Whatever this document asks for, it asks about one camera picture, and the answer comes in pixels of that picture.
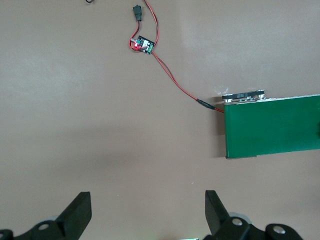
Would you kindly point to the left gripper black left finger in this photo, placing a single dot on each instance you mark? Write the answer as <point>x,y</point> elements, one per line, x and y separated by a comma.
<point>72,217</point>

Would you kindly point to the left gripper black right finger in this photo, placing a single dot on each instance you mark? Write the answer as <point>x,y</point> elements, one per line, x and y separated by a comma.
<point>217,215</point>

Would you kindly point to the green belt conveyor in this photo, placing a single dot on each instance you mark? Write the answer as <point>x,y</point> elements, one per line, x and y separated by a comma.
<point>270,127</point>

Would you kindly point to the small controller circuit board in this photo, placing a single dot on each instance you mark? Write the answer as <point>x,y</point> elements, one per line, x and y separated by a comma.
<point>145,45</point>

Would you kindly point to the black inline switch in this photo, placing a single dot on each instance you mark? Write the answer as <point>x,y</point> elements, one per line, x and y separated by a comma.
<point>137,12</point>

